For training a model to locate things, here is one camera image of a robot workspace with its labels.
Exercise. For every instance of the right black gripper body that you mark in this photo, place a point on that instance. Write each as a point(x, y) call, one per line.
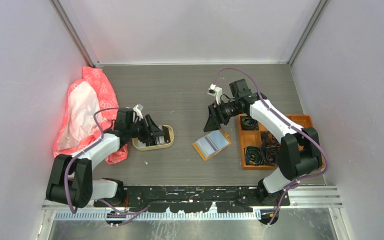
point(229, 110)

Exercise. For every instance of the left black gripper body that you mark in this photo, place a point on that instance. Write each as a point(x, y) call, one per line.
point(137, 129)

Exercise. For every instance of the orange leather card holder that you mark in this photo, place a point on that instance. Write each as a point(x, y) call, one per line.
point(226, 135)

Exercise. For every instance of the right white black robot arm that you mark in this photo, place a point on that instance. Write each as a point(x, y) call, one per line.
point(299, 154)

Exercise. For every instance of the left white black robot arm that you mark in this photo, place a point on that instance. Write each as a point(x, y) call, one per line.
point(71, 178)

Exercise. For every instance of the cards in beige tray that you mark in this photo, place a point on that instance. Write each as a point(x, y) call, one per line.
point(160, 140)

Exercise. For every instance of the beige oval card tray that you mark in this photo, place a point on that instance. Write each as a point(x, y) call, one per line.
point(171, 131)

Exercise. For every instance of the pink white crumpled cloth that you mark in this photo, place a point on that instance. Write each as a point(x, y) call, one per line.
point(91, 93)

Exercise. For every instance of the rolled dark belt left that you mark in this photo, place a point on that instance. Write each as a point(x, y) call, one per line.
point(253, 156)

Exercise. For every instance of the rolled dark belt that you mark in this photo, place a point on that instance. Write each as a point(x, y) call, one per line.
point(253, 156)
point(270, 149)

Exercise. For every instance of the rolled dark belt right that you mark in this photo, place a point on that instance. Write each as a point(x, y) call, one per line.
point(270, 149)

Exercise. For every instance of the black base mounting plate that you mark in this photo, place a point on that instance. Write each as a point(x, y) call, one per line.
point(230, 199)

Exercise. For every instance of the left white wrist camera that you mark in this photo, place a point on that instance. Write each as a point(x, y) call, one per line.
point(138, 112)

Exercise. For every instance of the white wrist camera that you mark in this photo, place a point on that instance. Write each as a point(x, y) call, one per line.
point(216, 92)
point(138, 112)

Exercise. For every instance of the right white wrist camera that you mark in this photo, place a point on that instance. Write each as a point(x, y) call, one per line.
point(216, 92)

